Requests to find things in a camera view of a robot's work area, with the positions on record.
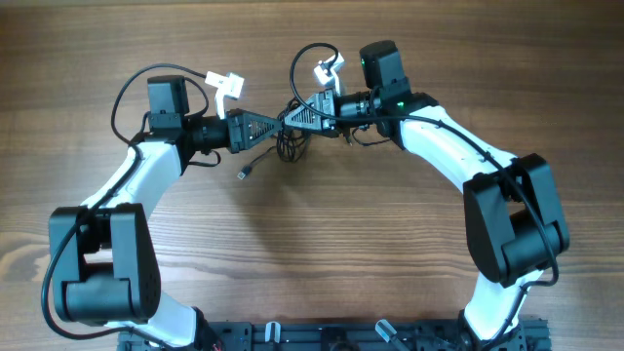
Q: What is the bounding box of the black right camera cable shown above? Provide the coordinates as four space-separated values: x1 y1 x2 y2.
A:
289 42 561 351

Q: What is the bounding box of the black left camera cable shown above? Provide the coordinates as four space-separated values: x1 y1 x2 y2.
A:
40 62 220 351

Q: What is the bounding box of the black camera cable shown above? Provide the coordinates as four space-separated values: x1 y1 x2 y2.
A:
289 42 561 351
40 62 220 351

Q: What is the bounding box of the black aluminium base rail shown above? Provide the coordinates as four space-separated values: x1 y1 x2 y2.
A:
116 319 552 351

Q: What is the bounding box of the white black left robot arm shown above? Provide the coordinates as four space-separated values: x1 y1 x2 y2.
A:
40 72 283 350

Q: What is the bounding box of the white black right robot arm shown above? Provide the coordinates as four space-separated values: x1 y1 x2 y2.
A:
284 40 569 350

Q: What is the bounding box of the thin black USB cable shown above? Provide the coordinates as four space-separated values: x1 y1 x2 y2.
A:
236 97 313 180

